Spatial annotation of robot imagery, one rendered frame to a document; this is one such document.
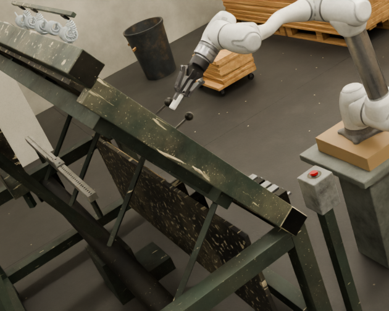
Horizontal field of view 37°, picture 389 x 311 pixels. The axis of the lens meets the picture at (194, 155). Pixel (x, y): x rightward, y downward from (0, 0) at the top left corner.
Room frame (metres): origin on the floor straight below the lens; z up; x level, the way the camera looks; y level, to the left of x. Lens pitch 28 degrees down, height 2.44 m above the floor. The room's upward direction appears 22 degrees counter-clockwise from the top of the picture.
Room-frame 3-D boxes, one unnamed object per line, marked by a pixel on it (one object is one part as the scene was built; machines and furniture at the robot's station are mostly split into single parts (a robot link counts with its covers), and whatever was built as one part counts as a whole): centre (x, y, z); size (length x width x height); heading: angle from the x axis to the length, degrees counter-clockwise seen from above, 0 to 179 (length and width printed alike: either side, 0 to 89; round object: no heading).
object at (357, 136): (2.60, -0.86, 0.86); 0.22 x 0.18 x 0.06; 9
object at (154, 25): (7.06, 0.00, 0.33); 0.54 x 0.54 x 0.65
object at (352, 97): (2.57, -0.87, 1.00); 0.18 x 0.16 x 0.22; 24
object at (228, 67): (5.90, -0.63, 0.20); 0.61 x 0.51 x 0.40; 20
